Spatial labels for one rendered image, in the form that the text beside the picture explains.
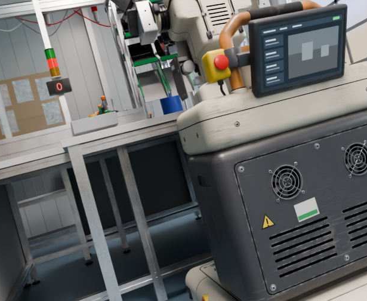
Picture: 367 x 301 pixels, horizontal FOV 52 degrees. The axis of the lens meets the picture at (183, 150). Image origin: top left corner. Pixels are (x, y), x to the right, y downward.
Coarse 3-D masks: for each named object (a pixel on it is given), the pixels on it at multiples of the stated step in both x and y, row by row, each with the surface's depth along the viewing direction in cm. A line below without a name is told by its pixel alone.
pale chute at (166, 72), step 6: (162, 72) 213; (168, 72) 218; (168, 78) 214; (186, 78) 212; (168, 84) 203; (174, 84) 209; (186, 84) 208; (192, 84) 203; (174, 90) 205; (192, 90) 204
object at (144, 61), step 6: (138, 42) 222; (132, 48) 222; (138, 48) 223; (144, 48) 224; (150, 48) 218; (132, 54) 224; (138, 54) 225; (144, 54) 223; (150, 54) 220; (132, 60) 214; (138, 60) 211; (144, 60) 199; (150, 60) 200; (156, 60) 201
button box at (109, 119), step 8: (112, 112) 177; (80, 120) 172; (88, 120) 173; (96, 120) 174; (104, 120) 176; (112, 120) 176; (72, 128) 172; (80, 128) 172; (88, 128) 173; (96, 128) 174
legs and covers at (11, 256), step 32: (64, 160) 170; (96, 160) 305; (128, 160) 177; (0, 192) 263; (128, 192) 177; (0, 224) 237; (0, 256) 215; (32, 256) 291; (192, 256) 187; (0, 288) 197; (128, 288) 174; (160, 288) 178
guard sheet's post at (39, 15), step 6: (36, 0) 207; (36, 6) 208; (36, 12) 207; (42, 18) 208; (42, 24) 207; (42, 30) 207; (42, 36) 207; (48, 42) 208; (60, 96) 208; (60, 102) 208; (66, 108) 208; (66, 114) 209; (66, 120) 208
